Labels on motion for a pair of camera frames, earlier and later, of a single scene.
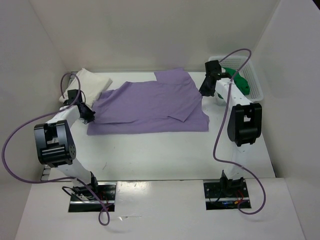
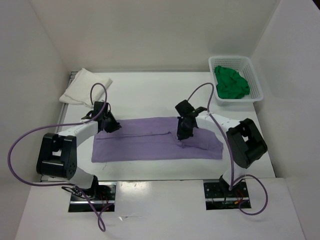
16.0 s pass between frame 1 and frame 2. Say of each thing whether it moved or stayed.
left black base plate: stayed
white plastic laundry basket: stayed
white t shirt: stayed
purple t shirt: moved
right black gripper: moved
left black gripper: moved
